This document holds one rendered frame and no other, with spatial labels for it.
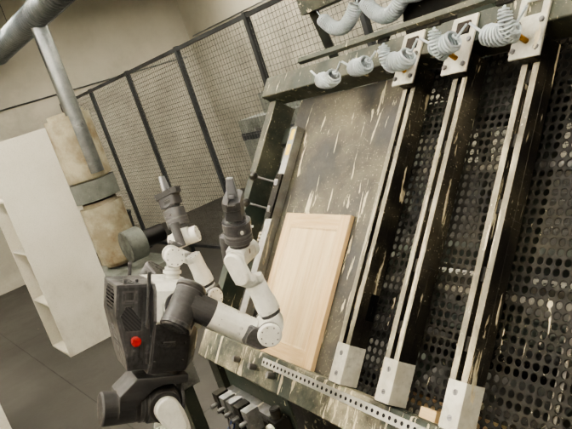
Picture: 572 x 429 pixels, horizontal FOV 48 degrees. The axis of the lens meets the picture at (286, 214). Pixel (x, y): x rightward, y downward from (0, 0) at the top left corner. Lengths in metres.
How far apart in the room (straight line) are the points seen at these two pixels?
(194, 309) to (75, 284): 4.35
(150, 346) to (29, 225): 4.10
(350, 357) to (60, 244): 4.49
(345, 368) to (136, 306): 0.69
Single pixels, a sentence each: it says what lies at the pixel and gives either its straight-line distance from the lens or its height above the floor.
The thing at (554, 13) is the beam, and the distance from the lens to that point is 1.89.
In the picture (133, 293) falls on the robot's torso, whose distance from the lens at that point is 2.11.
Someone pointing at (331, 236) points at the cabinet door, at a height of 1.26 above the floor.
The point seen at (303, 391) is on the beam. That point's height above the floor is 0.86.
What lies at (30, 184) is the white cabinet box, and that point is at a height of 1.62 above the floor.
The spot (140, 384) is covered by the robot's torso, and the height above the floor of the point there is 1.07.
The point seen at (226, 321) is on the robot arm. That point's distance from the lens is 2.01.
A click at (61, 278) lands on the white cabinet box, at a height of 0.71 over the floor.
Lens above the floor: 1.90
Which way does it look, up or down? 13 degrees down
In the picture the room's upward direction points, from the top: 18 degrees counter-clockwise
